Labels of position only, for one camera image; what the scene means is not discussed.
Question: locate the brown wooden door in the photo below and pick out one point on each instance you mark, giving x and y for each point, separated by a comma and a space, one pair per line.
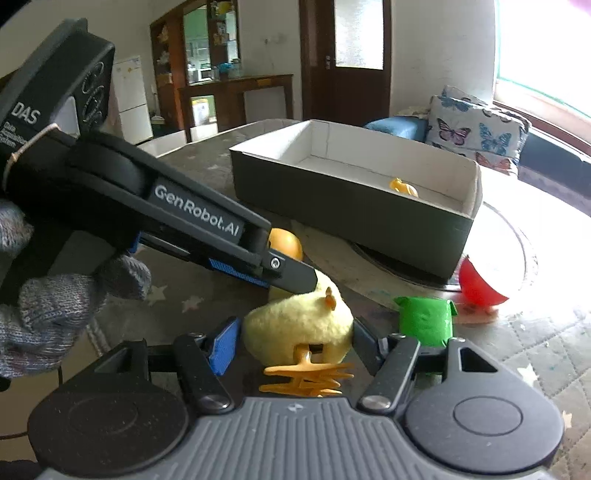
318, 60

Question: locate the white tray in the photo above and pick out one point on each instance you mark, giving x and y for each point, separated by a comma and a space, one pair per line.
164, 144

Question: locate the grey star print tablecloth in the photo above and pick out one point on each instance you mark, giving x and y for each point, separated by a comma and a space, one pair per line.
171, 290

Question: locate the yellow plush chick toy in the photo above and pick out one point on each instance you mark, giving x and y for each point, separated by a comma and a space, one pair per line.
295, 318

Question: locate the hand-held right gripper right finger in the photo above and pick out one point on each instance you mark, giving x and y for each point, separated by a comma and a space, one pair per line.
369, 344

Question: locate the dark green cardboard box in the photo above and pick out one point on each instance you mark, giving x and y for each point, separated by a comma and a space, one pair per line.
341, 203

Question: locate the person's left hand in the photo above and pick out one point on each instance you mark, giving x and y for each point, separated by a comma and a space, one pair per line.
55, 304

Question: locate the wooden counter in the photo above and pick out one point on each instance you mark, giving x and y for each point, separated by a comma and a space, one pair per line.
258, 94

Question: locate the small yellow toy figure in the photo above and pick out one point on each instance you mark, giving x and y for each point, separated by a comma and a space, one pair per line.
403, 187

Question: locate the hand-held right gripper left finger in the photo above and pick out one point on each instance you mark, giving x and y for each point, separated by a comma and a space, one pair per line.
225, 345

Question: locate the butterfly print cushion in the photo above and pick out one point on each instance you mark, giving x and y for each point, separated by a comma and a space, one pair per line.
475, 129

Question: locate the red plastic half shell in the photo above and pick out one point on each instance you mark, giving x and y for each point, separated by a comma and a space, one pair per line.
480, 284

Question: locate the orange ball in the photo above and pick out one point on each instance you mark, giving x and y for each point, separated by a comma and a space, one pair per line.
287, 243

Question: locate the green block toy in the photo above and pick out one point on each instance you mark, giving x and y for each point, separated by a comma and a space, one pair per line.
425, 321

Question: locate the dark sofa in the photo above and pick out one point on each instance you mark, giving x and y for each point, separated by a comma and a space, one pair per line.
558, 157

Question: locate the window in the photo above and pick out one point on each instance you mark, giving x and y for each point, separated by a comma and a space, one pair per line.
540, 41

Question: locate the white refrigerator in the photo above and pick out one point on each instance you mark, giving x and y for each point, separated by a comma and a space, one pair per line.
131, 101

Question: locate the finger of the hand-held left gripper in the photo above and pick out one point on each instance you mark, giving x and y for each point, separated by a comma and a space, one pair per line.
235, 270
291, 274

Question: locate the wooden display cabinet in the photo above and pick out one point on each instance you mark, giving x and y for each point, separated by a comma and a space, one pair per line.
168, 55

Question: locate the blue cushion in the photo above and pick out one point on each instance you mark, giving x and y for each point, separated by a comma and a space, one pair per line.
397, 128

